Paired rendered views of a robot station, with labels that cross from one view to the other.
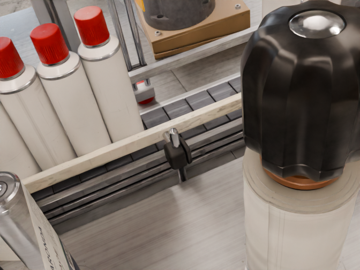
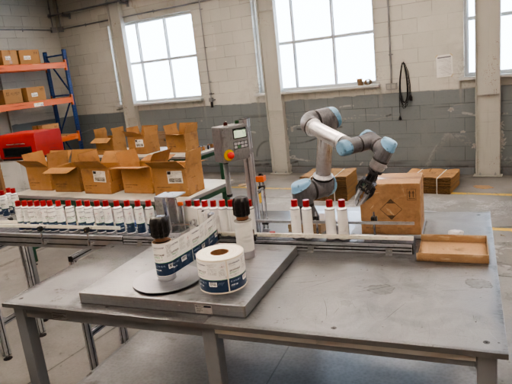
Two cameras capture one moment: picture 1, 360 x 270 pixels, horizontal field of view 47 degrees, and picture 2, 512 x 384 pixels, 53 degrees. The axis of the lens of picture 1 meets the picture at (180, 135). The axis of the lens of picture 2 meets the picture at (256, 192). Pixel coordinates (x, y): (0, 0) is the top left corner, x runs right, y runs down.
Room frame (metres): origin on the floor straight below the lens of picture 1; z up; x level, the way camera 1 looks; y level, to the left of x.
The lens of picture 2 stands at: (-1.60, -1.60, 1.75)
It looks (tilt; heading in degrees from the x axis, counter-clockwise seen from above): 13 degrees down; 39
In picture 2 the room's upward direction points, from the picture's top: 6 degrees counter-clockwise
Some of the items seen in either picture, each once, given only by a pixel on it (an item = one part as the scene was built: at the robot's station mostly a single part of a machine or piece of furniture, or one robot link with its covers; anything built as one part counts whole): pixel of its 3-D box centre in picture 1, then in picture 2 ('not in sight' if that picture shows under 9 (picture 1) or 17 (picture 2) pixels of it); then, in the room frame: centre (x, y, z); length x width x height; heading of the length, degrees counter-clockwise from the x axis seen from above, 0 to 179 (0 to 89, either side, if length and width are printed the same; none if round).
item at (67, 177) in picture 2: not in sight; (72, 171); (1.22, 2.92, 0.97); 0.44 x 0.38 x 0.37; 12
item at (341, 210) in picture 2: not in sight; (342, 219); (0.56, -0.41, 0.98); 0.05 x 0.05 x 0.20
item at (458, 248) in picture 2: not in sight; (452, 248); (0.70, -0.90, 0.85); 0.30 x 0.26 x 0.04; 105
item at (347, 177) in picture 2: not in sight; (329, 184); (4.24, 1.79, 0.16); 0.65 x 0.54 x 0.32; 102
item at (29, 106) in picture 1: (33, 113); (232, 218); (0.40, 0.17, 0.98); 0.05 x 0.05 x 0.20
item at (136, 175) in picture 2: not in sight; (145, 170); (1.41, 2.04, 0.96); 0.53 x 0.45 x 0.37; 9
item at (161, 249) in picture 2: not in sight; (162, 247); (-0.19, 0.07, 1.04); 0.09 x 0.09 x 0.29
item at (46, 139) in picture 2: not in sight; (36, 172); (2.30, 5.58, 0.61); 0.70 x 0.60 x 1.22; 109
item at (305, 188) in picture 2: not in sight; (302, 191); (0.79, -0.04, 1.04); 0.13 x 0.12 x 0.14; 152
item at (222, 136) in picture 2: not in sight; (231, 142); (0.49, 0.19, 1.38); 0.17 x 0.10 x 0.19; 160
